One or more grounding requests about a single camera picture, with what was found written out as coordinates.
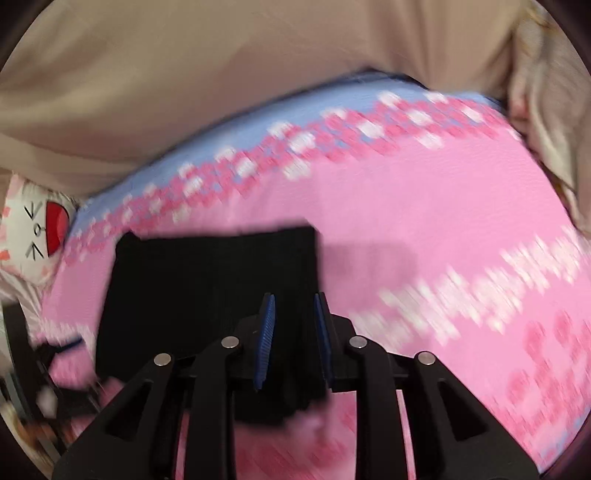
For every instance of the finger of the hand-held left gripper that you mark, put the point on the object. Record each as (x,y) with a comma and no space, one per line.
(60,353)

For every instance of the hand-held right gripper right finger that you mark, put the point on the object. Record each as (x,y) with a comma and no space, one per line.
(323,337)

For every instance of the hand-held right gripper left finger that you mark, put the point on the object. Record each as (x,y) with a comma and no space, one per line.
(264,341)

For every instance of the black pants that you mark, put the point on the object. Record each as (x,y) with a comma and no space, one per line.
(194,295)

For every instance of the pink satin cloth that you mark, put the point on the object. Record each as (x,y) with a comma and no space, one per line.
(23,295)

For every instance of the cartoon face pillow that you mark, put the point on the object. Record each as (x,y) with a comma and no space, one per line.
(37,226)

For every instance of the pink floral bed sheet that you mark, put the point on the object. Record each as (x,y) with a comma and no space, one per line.
(415,240)

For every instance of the beige blanket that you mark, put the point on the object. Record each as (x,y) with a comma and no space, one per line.
(207,83)

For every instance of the pale floral folded quilt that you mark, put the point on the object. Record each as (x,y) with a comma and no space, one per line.
(549,106)

